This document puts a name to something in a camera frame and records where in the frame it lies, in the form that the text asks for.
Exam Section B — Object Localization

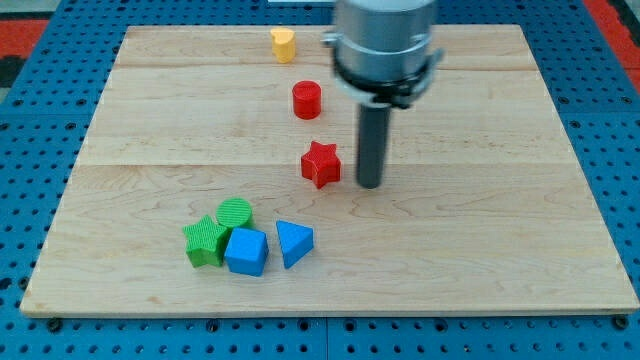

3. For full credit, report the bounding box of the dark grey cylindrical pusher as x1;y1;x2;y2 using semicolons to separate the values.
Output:
356;104;391;189

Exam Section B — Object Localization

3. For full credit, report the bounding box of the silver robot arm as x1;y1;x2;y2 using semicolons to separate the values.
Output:
323;0;443;189

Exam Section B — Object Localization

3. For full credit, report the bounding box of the red star block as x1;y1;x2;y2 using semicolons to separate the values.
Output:
301;141;341;189

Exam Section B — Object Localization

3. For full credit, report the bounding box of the blue triangle block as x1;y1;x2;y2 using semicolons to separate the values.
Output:
276;220;314;269

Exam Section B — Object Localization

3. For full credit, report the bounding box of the green star block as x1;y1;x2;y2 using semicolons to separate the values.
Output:
182;215;231;268

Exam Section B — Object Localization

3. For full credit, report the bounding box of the red cylinder block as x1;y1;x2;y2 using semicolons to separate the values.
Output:
292;80;322;120

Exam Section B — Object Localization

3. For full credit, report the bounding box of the yellow heart block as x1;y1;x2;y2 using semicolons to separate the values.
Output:
270;27;296;63

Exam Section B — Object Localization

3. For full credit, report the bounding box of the wooden board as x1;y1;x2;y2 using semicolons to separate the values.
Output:
20;25;639;318

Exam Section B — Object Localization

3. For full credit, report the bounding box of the green cylinder block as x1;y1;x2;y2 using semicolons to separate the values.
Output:
215;197;253;228

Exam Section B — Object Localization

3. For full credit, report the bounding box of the blue cube block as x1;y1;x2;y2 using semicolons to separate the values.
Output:
224;227;269;277

